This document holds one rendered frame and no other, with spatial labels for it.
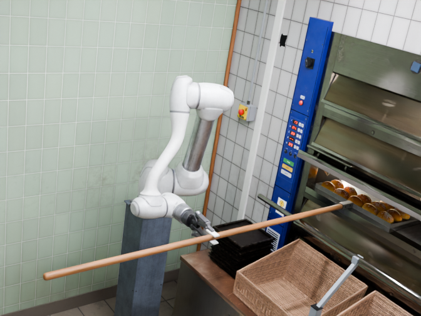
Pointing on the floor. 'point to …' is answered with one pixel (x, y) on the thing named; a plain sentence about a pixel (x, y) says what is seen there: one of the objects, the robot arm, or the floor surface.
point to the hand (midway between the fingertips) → (212, 236)
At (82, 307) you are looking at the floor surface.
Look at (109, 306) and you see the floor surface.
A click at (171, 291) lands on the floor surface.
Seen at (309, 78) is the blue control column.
